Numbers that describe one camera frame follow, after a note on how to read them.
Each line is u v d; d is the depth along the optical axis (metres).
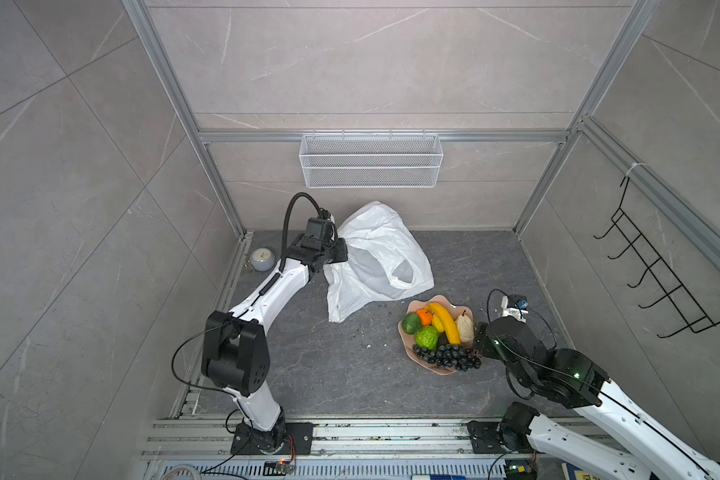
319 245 0.67
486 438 0.73
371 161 1.01
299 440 0.73
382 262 0.86
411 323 0.84
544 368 0.46
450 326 0.84
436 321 0.88
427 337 0.84
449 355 0.78
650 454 0.41
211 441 0.74
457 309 0.93
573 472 0.67
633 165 0.70
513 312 0.61
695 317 0.59
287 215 0.64
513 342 0.48
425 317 0.89
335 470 0.70
